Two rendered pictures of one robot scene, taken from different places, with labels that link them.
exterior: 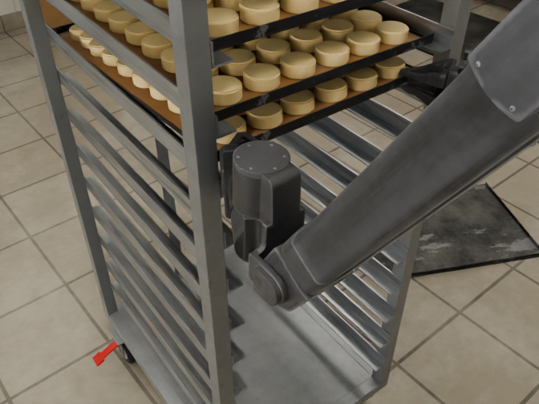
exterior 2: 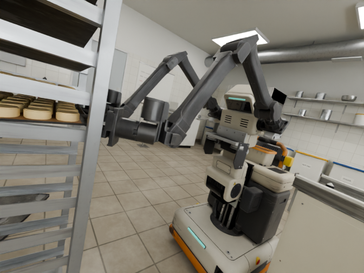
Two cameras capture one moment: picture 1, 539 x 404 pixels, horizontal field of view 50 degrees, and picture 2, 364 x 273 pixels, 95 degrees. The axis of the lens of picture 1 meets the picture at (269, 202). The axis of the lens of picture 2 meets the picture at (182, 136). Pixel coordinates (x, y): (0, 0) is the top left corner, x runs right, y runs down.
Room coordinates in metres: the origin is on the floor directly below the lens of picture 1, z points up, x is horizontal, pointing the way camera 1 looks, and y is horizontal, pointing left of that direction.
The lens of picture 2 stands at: (0.37, 0.48, 1.08)
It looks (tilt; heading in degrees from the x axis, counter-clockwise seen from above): 9 degrees down; 269
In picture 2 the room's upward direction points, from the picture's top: 13 degrees clockwise
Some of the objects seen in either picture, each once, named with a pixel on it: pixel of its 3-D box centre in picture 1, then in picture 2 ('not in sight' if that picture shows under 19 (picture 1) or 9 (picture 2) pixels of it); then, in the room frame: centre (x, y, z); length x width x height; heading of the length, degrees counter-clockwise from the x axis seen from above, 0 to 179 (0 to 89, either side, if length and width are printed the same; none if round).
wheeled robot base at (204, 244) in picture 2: not in sight; (223, 235); (-0.16, -0.75, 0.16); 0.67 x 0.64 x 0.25; 37
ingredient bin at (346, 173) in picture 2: not in sight; (346, 184); (-3.01, -2.64, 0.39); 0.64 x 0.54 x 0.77; 39
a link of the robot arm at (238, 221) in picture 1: (258, 225); (147, 131); (0.46, 0.01, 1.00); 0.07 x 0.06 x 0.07; 8
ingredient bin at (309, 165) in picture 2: not in sight; (307, 170); (-2.59, -3.14, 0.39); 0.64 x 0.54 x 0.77; 41
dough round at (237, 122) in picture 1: (227, 129); (67, 115); (0.66, 0.06, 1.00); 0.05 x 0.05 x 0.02
